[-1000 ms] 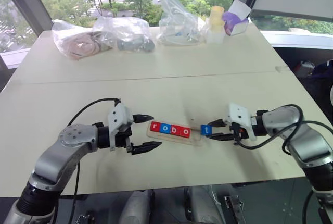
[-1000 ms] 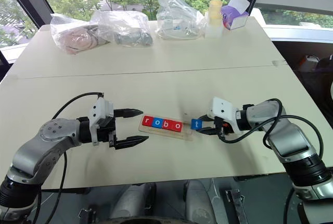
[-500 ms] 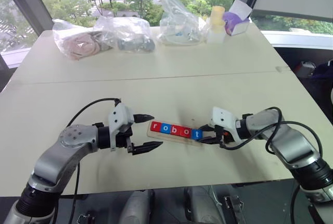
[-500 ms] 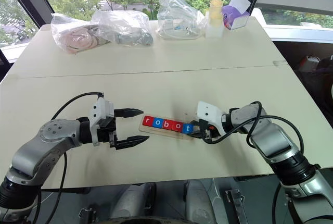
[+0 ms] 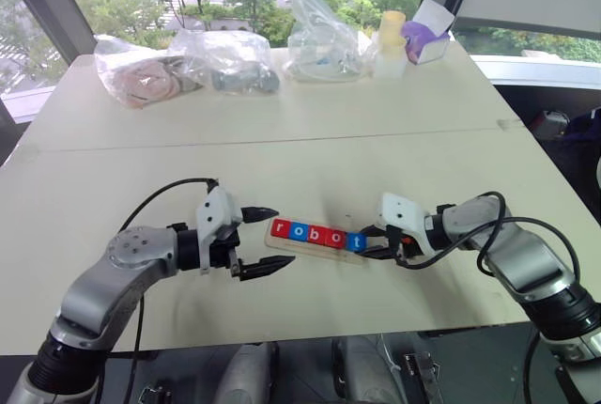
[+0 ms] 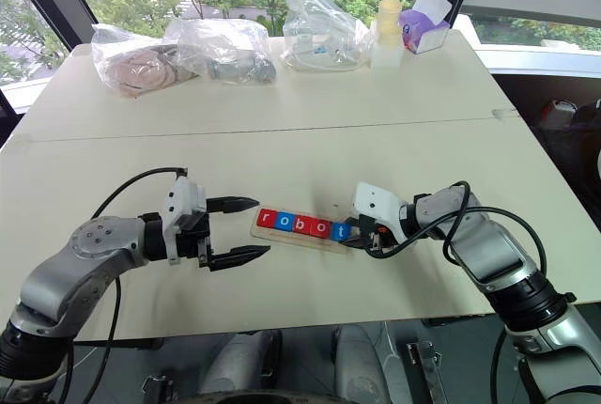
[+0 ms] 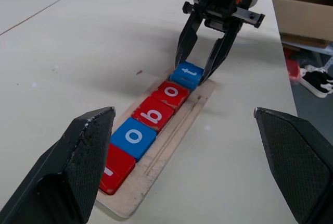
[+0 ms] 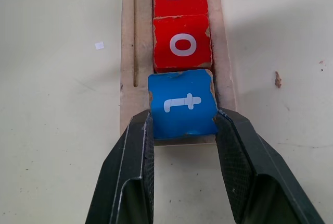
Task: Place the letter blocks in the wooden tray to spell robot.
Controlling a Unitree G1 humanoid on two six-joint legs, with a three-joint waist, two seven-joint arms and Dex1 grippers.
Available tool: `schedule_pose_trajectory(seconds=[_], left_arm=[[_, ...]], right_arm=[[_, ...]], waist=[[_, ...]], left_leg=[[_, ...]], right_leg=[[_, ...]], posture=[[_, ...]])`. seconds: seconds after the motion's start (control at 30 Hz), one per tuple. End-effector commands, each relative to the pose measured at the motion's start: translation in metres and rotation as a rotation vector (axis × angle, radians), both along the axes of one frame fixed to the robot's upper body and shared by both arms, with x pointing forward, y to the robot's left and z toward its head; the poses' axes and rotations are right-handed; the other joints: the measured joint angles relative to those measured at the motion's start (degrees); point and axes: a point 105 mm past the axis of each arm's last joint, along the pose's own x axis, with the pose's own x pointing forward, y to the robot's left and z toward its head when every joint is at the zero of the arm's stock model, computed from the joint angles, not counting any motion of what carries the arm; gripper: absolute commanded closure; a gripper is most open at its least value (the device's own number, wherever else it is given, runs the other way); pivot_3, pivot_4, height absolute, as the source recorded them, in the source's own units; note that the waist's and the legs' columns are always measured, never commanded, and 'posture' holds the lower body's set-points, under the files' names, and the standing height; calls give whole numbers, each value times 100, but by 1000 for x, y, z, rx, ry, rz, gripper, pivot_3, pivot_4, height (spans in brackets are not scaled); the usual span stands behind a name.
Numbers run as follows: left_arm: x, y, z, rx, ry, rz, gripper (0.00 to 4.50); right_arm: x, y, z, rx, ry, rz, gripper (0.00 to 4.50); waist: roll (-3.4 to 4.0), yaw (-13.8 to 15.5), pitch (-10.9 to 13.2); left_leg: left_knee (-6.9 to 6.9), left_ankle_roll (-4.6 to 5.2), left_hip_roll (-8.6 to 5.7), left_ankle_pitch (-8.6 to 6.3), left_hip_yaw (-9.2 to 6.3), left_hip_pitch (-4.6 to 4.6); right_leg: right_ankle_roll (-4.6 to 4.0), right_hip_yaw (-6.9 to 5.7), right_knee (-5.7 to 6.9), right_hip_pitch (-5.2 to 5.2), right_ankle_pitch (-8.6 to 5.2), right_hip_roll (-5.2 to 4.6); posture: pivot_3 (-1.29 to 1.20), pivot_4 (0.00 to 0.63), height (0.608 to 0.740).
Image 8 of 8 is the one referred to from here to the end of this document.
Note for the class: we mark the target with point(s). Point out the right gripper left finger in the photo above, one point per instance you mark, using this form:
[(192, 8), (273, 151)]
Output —
[(130, 172)]

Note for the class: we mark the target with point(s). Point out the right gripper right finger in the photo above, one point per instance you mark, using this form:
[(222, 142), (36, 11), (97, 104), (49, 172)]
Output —
[(255, 172)]

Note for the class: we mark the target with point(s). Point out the blue letter tile t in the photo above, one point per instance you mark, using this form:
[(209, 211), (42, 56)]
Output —
[(182, 99)]

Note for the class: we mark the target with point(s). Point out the red letter tile o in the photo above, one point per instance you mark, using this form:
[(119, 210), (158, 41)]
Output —
[(182, 44)]

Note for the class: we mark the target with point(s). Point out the wooden letter tray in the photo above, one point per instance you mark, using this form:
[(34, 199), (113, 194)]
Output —
[(128, 52)]

